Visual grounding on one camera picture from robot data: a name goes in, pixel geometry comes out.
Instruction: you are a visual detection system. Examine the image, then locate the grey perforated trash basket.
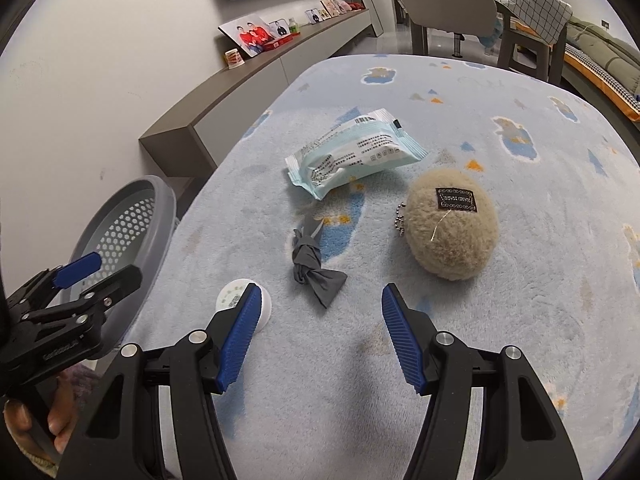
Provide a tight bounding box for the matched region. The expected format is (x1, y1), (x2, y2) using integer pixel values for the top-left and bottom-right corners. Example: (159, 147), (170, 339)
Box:
(61, 176), (177, 360)

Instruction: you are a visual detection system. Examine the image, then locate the light blue patterned table cover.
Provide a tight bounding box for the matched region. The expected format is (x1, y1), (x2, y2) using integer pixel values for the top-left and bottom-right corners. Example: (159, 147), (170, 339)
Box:
(129, 55), (639, 479)

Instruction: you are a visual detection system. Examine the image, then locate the red flat box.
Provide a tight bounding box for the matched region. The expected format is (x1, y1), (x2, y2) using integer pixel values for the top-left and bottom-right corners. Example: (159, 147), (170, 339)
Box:
(262, 32), (300, 52)

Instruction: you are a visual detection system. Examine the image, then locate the grey round back chair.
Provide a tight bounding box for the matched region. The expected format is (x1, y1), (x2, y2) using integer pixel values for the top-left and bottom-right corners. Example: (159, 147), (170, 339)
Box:
(400, 0), (498, 58)

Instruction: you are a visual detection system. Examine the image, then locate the red striped paper cup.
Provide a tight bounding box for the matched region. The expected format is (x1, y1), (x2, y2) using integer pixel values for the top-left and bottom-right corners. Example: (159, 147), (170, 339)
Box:
(224, 49), (244, 70)

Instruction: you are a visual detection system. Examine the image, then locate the green small bottle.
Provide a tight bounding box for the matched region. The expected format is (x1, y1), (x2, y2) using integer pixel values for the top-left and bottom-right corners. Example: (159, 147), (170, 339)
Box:
(288, 18), (299, 35)

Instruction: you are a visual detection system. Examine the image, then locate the family photo frame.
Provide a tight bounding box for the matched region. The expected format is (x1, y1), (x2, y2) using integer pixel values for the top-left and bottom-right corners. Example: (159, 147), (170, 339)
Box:
(218, 13), (276, 58)

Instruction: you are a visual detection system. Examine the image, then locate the beige plush ball keychain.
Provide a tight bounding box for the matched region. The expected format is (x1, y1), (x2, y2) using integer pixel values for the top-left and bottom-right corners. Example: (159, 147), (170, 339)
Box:
(395, 168), (499, 282)

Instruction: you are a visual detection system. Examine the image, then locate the person's left hand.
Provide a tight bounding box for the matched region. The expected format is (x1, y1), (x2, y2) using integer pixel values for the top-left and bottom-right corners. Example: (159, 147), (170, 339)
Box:
(3, 375), (78, 462)

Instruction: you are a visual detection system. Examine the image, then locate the light blue wipes packet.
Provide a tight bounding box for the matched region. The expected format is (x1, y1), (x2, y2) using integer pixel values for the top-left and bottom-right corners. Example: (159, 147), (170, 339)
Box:
(285, 108), (427, 200)

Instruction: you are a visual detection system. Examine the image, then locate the grey knotted cloth scrap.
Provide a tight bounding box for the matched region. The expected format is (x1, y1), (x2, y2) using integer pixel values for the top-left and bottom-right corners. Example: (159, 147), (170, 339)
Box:
(292, 216), (347, 309)

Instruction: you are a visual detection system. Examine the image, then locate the green quilted sofa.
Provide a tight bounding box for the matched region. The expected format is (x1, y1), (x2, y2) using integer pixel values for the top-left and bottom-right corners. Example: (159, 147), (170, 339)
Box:
(564, 18), (640, 125)

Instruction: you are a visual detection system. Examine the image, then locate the long floating tv cabinet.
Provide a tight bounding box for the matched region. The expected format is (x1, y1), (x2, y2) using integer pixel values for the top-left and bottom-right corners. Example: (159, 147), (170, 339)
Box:
(139, 10), (372, 178)

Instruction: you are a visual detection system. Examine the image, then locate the small photo frame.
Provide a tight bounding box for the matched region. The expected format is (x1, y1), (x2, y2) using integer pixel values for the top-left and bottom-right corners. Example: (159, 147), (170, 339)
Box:
(268, 18), (291, 38)

